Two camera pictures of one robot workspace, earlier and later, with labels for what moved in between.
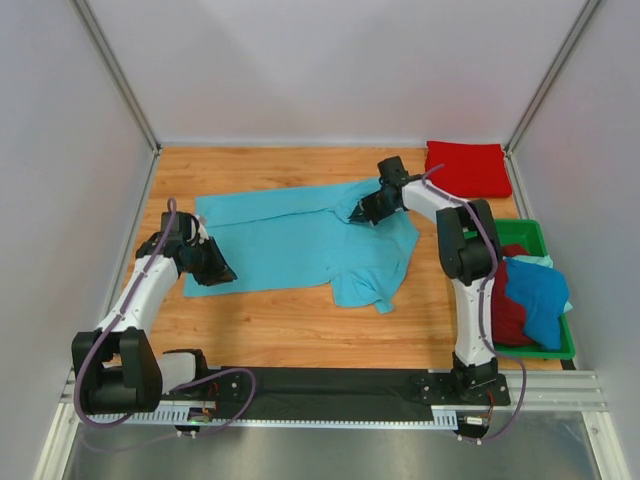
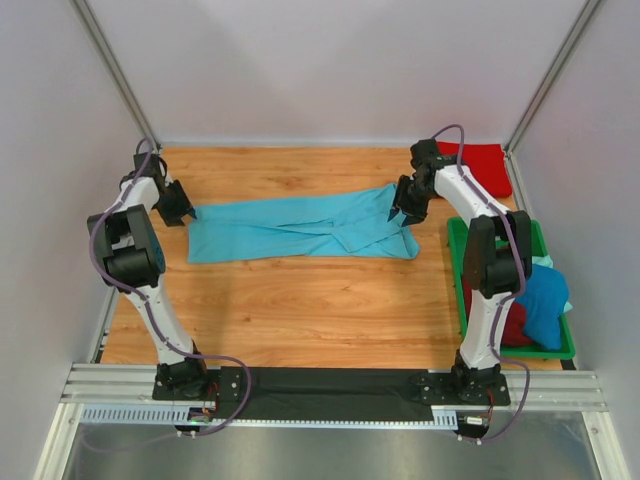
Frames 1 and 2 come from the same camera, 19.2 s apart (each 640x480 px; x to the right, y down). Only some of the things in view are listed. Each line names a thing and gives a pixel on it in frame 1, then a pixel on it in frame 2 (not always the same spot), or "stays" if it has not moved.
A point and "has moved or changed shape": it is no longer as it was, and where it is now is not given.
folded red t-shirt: [476, 170] stays
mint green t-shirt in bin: [542, 260] stays
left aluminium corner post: [121, 82] stays
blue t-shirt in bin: [543, 294] stays
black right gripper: [366, 210] to [414, 215]
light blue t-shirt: [303, 238] has moved or changed shape
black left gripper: [219, 271] to [173, 218]
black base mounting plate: [358, 389] stays
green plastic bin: [529, 234] stays
